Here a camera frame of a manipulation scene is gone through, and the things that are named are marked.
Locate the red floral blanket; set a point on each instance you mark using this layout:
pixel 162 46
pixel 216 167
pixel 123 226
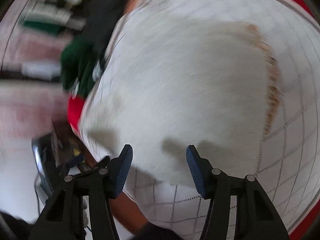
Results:
pixel 75 112

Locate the white grid patterned mat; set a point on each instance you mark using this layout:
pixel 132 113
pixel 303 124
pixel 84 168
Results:
pixel 275 154

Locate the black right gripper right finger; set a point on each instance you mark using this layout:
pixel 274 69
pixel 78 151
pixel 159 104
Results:
pixel 210 182

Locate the green garment white stripes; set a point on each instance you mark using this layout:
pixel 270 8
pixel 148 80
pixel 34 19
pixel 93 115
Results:
pixel 82 60

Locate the black garment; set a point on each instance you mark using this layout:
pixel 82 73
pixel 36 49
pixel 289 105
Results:
pixel 107 12

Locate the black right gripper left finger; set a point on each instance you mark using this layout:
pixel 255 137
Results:
pixel 115 174

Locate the white fluffy garment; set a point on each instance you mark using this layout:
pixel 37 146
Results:
pixel 180 84

